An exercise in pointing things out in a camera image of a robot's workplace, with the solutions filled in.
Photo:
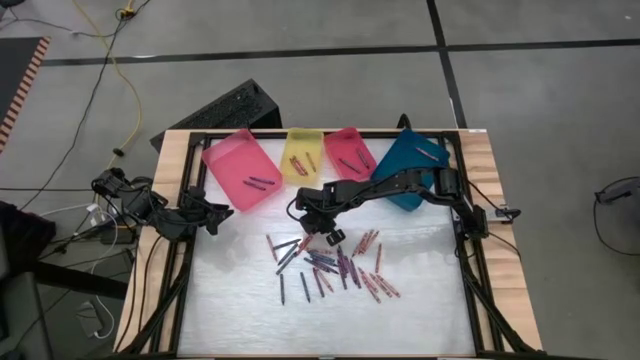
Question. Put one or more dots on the blue plastic bin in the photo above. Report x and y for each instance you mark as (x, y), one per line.
(405, 155)

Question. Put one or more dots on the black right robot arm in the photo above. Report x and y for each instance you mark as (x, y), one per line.
(390, 187)

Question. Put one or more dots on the black aluminium table frame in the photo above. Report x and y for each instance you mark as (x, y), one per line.
(450, 136)

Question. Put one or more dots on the purple crayon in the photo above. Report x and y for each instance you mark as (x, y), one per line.
(254, 185)
(340, 257)
(318, 282)
(343, 276)
(262, 180)
(363, 158)
(322, 258)
(353, 274)

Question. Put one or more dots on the white power adapter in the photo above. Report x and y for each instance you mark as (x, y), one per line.
(95, 209)

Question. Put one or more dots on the small red plastic bin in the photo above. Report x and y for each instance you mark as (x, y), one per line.
(345, 145)

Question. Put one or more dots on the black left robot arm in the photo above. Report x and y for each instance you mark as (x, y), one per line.
(150, 207)

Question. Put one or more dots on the red crayon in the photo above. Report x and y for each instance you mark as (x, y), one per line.
(297, 166)
(271, 247)
(301, 165)
(304, 245)

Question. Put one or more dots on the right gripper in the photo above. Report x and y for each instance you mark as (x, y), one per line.
(315, 205)

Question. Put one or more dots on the striped floor mat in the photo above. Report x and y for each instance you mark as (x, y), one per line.
(15, 75)

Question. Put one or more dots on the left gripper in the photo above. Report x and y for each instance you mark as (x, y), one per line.
(192, 212)

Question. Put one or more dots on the large pink plastic bin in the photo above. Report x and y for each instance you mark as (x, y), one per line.
(225, 160)

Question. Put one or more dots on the orange crayon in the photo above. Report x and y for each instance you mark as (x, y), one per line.
(311, 162)

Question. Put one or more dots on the yellow plastic bin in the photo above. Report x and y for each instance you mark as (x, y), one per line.
(302, 140)

